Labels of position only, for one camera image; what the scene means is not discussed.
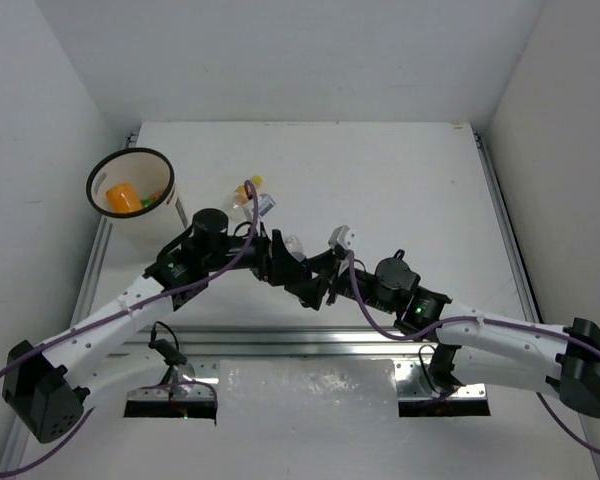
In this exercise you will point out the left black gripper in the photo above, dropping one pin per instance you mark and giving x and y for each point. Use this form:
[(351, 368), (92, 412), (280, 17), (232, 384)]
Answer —
[(266, 262)]

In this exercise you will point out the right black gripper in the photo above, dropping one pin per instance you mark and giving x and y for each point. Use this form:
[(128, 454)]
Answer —
[(329, 262)]

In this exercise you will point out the clear bottle black label front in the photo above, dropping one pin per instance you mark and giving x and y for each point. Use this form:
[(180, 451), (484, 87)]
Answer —
[(294, 247)]

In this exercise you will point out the clear bottle yellow label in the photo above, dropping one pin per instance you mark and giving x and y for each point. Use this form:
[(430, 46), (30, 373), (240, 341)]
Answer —
[(238, 205)]

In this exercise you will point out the orange juice bottle barcode label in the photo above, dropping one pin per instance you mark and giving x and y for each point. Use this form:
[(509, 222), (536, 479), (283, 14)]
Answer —
[(123, 199)]

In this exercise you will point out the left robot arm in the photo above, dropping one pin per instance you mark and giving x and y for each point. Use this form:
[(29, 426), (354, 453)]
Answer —
[(45, 386)]

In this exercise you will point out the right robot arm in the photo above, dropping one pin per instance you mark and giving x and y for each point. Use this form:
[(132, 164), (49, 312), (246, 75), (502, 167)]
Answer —
[(562, 361)]

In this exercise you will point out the white bin with black rim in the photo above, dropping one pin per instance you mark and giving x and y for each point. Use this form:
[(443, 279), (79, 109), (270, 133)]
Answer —
[(149, 172)]

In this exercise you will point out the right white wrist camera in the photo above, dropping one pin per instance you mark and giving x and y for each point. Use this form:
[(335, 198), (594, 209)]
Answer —
[(343, 240)]

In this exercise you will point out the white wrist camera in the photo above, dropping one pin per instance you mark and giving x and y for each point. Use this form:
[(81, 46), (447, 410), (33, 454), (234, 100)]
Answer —
[(265, 204), (343, 240)]

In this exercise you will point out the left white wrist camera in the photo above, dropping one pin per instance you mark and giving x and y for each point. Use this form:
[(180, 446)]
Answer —
[(265, 204)]

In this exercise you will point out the aluminium front rail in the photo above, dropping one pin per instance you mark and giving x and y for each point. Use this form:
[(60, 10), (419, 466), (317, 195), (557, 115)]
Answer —
[(301, 342)]

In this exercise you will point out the aluminium rail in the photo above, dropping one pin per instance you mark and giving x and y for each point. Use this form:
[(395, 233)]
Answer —
[(19, 434), (301, 342), (524, 288)]

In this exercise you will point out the aluminium right side rail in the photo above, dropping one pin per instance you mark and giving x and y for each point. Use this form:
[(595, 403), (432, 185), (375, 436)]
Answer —
[(524, 288)]

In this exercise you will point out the aluminium left side rail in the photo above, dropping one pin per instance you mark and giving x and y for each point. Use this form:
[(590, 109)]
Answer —
[(19, 434)]

